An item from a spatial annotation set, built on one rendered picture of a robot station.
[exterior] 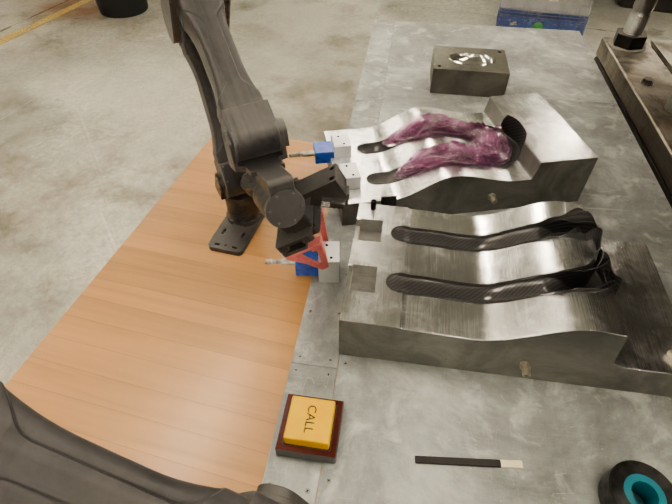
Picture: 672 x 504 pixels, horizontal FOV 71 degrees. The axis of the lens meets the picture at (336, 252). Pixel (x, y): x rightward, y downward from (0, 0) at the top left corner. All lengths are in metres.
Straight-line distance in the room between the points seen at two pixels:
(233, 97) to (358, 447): 0.50
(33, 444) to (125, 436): 0.45
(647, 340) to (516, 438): 0.24
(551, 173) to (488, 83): 0.46
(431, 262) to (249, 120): 0.35
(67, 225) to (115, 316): 1.58
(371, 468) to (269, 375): 0.20
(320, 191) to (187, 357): 0.33
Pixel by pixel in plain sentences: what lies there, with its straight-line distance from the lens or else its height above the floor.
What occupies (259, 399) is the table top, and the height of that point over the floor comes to 0.80.
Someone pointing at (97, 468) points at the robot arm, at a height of 1.17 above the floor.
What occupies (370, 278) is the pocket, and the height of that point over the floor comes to 0.86.
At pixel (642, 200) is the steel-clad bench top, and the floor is 0.80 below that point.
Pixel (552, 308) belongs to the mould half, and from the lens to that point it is 0.71.
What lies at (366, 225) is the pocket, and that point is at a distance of 0.83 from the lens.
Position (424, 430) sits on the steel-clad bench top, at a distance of 0.71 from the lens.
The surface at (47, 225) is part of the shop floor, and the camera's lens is 2.48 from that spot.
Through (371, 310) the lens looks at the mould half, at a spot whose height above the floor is 0.89.
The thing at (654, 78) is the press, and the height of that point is 0.79.
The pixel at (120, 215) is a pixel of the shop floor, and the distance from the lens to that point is 2.38.
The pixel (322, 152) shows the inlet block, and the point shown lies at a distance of 1.02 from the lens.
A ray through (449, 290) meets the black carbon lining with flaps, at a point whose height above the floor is 0.88.
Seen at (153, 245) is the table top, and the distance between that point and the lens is 0.97.
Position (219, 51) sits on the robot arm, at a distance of 0.73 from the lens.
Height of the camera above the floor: 1.44
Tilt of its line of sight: 46 degrees down
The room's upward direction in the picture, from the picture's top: straight up
